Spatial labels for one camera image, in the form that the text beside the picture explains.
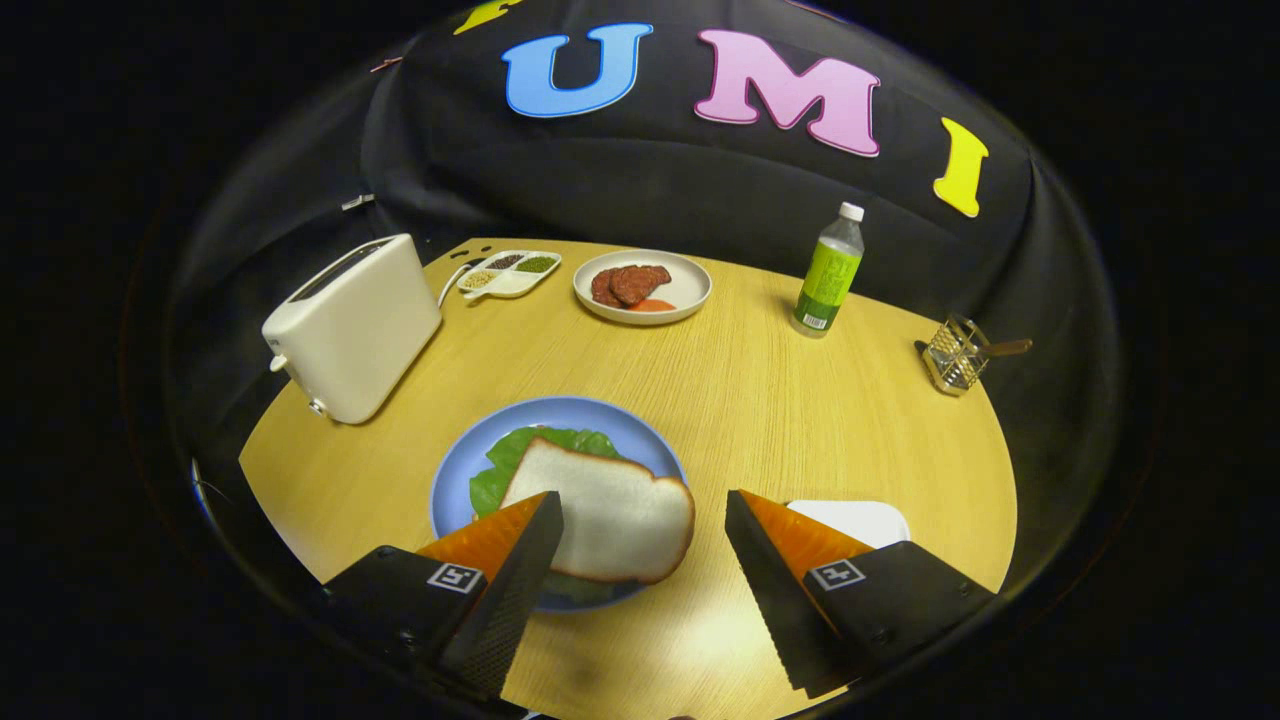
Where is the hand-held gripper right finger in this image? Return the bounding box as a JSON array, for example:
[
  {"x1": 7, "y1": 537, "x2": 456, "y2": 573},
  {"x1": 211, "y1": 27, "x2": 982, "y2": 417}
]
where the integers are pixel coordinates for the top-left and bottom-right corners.
[{"x1": 724, "y1": 489, "x2": 1001, "y2": 701}]

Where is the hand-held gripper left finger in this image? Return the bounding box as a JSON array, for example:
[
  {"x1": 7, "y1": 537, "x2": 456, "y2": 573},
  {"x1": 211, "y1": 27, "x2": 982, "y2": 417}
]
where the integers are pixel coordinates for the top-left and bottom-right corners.
[{"x1": 320, "y1": 490, "x2": 566, "y2": 701}]

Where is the toasted bread slice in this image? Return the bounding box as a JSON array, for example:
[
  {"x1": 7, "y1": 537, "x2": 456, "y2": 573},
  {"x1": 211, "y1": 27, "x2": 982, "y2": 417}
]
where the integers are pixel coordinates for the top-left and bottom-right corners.
[{"x1": 498, "y1": 436, "x2": 697, "y2": 586}]

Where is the green lettuce leaf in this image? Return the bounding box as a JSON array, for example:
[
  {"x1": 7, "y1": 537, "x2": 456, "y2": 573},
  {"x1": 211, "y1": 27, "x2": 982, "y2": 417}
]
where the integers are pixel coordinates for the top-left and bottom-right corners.
[{"x1": 469, "y1": 426, "x2": 626, "y2": 606}]

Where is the square white plate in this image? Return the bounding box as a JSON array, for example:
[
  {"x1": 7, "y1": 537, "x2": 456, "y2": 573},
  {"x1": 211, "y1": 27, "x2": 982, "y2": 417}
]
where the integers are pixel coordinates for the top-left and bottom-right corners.
[{"x1": 787, "y1": 499, "x2": 911, "y2": 549}]

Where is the blue plate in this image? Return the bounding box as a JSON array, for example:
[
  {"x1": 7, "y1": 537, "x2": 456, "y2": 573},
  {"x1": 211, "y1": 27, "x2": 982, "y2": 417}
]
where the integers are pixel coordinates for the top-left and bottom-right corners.
[{"x1": 430, "y1": 396, "x2": 689, "y2": 613}]

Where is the white toaster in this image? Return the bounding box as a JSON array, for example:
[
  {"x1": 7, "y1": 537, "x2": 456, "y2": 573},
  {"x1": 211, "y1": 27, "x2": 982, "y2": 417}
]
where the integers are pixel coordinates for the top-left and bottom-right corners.
[{"x1": 261, "y1": 233, "x2": 443, "y2": 426}]

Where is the round white plate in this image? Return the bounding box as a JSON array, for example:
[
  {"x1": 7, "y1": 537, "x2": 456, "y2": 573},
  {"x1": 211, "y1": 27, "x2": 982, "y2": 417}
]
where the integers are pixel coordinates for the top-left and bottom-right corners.
[{"x1": 573, "y1": 249, "x2": 713, "y2": 327}]

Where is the green label plastic bottle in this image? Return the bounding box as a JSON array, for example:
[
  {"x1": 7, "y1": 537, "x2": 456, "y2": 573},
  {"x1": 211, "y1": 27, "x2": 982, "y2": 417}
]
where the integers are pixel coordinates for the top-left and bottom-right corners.
[{"x1": 792, "y1": 202, "x2": 866, "y2": 339}]

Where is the white divided bean dish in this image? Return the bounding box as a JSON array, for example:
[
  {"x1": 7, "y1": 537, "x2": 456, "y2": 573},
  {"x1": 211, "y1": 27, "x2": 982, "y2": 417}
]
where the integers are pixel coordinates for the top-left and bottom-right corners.
[{"x1": 457, "y1": 250, "x2": 563, "y2": 301}]

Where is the brown steak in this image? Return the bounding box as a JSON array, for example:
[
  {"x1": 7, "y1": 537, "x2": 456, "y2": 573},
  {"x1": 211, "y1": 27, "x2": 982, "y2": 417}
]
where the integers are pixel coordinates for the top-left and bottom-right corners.
[{"x1": 591, "y1": 265, "x2": 673, "y2": 309}]

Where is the black backdrop cloth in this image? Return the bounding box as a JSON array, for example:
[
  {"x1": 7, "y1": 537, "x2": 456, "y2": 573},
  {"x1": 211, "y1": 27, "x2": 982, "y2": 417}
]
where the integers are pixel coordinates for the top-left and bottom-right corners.
[{"x1": 170, "y1": 0, "x2": 1116, "y2": 601}]

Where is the wire mesh utensil holder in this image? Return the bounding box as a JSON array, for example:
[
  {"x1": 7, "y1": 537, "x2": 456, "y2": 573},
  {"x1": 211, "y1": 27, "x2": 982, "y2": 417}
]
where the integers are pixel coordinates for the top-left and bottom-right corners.
[{"x1": 920, "y1": 315, "x2": 991, "y2": 397}]

